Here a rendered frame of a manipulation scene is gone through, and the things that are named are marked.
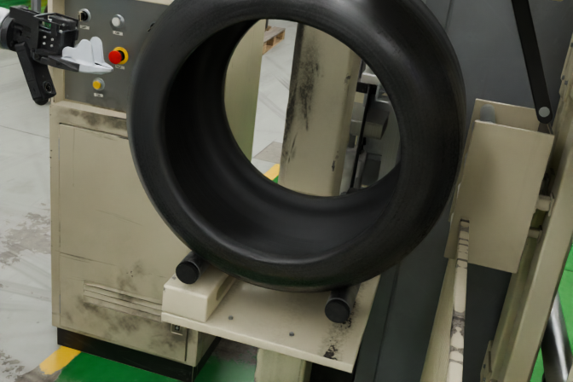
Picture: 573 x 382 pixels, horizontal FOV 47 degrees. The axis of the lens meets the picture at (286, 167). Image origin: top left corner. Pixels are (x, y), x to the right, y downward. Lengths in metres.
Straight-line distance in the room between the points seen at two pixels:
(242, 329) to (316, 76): 0.54
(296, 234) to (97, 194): 0.95
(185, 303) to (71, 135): 1.02
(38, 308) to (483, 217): 1.88
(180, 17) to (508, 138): 0.66
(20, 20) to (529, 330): 1.19
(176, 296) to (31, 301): 1.61
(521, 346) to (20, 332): 1.79
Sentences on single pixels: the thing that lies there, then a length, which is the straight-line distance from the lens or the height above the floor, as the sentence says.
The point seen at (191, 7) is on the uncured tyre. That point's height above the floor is 1.37.
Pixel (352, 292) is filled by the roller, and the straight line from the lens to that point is 1.20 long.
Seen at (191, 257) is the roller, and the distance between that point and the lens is 1.23.
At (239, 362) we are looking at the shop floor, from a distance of 2.49.
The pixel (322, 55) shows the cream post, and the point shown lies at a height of 1.26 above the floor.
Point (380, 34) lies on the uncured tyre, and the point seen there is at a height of 1.38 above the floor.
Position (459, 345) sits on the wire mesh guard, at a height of 1.00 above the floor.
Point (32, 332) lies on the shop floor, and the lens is 2.65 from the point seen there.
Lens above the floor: 1.53
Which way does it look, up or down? 21 degrees down
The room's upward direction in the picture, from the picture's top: 7 degrees clockwise
